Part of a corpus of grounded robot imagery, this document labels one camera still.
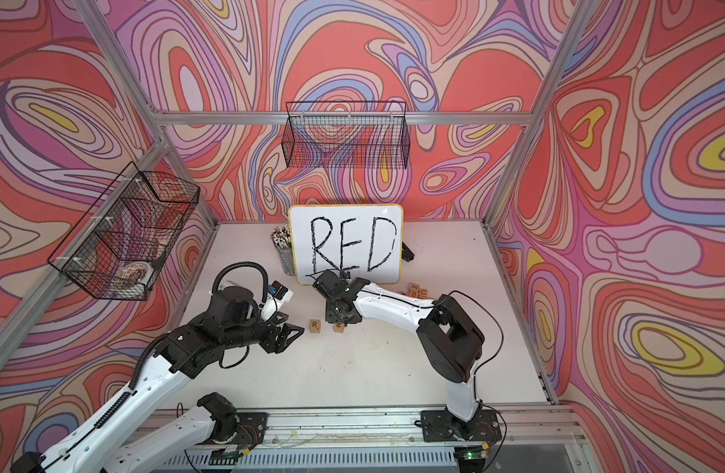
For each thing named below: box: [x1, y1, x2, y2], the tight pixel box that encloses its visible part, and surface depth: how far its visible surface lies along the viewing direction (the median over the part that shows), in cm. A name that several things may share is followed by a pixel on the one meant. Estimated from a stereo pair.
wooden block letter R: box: [309, 319, 322, 334], surface depth 90 cm
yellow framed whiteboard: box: [288, 203, 404, 286], surface depth 90 cm
